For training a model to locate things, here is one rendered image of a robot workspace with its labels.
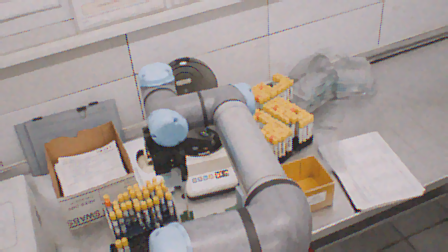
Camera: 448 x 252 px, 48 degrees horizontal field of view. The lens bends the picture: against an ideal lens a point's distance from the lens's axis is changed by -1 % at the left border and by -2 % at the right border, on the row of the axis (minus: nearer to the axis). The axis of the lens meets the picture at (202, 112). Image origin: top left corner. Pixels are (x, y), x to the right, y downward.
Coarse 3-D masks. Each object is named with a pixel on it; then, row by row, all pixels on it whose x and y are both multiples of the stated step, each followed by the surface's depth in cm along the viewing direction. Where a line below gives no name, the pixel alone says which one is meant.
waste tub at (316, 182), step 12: (312, 156) 156; (288, 168) 156; (300, 168) 158; (312, 168) 160; (324, 168) 151; (300, 180) 161; (312, 180) 161; (324, 180) 153; (312, 192) 146; (324, 192) 148; (312, 204) 149; (324, 204) 151
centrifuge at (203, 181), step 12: (192, 156) 158; (204, 156) 158; (216, 156) 158; (192, 168) 158; (204, 168) 160; (216, 168) 161; (228, 168) 162; (192, 180) 160; (204, 180) 160; (216, 180) 160; (228, 180) 160; (192, 192) 158; (204, 192) 158; (216, 192) 160
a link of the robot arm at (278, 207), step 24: (216, 96) 100; (240, 96) 101; (216, 120) 97; (240, 120) 91; (240, 144) 86; (264, 144) 85; (240, 168) 82; (264, 168) 79; (264, 192) 73; (288, 192) 72; (264, 216) 67; (288, 216) 68; (264, 240) 65; (288, 240) 66
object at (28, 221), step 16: (16, 176) 132; (0, 192) 128; (16, 192) 127; (0, 208) 124; (16, 208) 123; (32, 208) 128; (0, 224) 119; (16, 224) 119; (32, 224) 119; (0, 240) 115; (16, 240) 115; (32, 240) 115; (48, 240) 138
